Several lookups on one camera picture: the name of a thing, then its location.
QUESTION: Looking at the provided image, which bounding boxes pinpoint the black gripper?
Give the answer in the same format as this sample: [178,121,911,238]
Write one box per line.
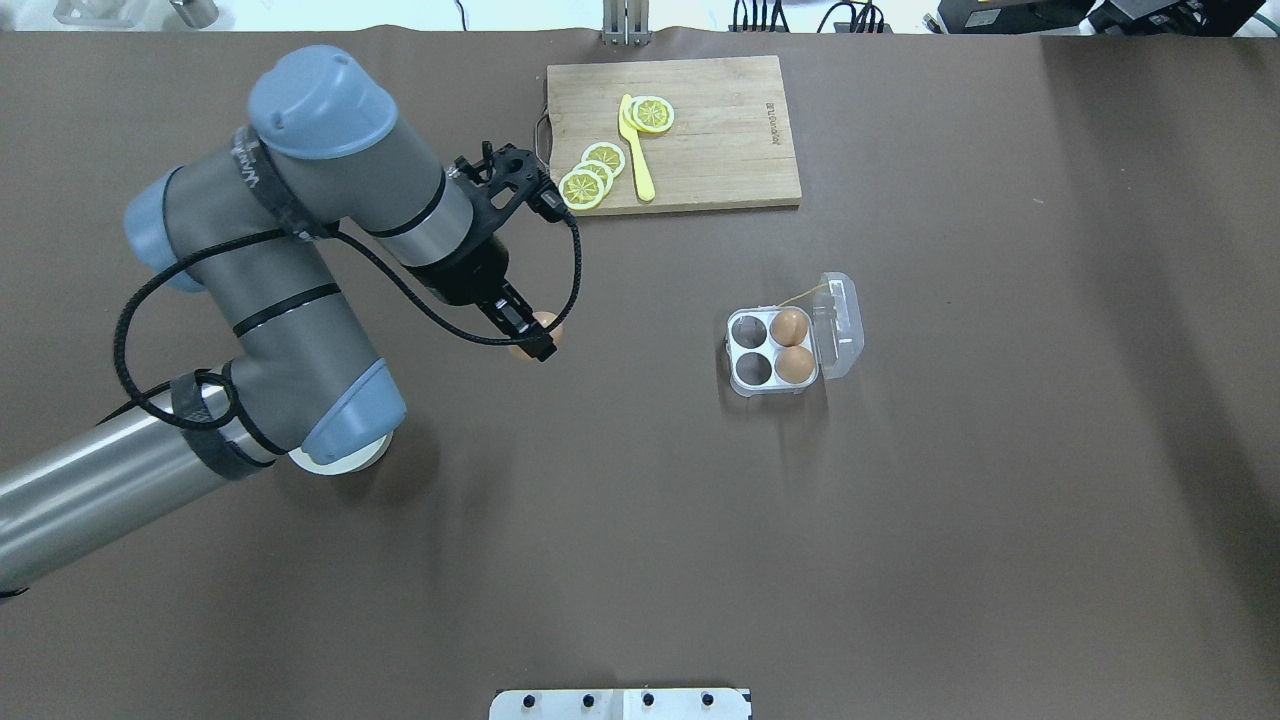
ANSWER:
[410,236,557,363]

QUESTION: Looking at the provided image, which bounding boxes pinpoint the brown egg from bowl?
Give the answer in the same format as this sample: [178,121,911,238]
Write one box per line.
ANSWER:
[508,313,564,359]

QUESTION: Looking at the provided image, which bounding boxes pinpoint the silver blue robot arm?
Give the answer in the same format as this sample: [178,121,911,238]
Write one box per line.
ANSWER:
[1,45,582,601]

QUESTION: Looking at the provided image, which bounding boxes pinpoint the clear plastic egg box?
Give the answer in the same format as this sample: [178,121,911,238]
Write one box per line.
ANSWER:
[723,272,867,398]

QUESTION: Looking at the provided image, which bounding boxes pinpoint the brown egg in box rear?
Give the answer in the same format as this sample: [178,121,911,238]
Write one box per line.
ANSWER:
[769,307,810,347]

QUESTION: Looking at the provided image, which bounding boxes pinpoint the brown egg in box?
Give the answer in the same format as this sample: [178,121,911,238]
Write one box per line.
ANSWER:
[769,307,810,347]
[774,345,817,386]

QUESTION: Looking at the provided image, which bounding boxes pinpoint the brown egg in box front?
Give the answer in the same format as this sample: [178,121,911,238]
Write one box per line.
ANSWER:
[774,345,817,386]

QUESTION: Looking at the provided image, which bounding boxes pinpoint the lemon slice lower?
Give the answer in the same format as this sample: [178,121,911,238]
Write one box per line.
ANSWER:
[558,168,612,211]

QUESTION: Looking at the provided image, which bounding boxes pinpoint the yellow plastic knife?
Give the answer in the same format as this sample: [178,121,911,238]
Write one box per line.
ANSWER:
[617,94,657,202]

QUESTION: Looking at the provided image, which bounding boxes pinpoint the white bowl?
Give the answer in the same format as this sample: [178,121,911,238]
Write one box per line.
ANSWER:
[287,433,394,477]

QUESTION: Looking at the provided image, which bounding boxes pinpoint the lemon slice top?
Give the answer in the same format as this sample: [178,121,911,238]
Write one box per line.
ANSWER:
[627,95,676,135]

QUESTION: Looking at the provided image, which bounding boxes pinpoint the bamboo cutting board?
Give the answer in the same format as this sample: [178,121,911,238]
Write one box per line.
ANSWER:
[547,55,803,217]

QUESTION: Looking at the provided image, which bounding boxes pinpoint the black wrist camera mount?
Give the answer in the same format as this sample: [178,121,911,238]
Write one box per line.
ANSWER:
[445,141,571,234]

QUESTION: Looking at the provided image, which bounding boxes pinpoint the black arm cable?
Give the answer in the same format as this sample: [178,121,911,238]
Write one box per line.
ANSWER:
[111,205,582,430]

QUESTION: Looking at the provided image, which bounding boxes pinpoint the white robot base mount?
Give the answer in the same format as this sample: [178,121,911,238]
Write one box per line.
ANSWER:
[488,687,754,719]

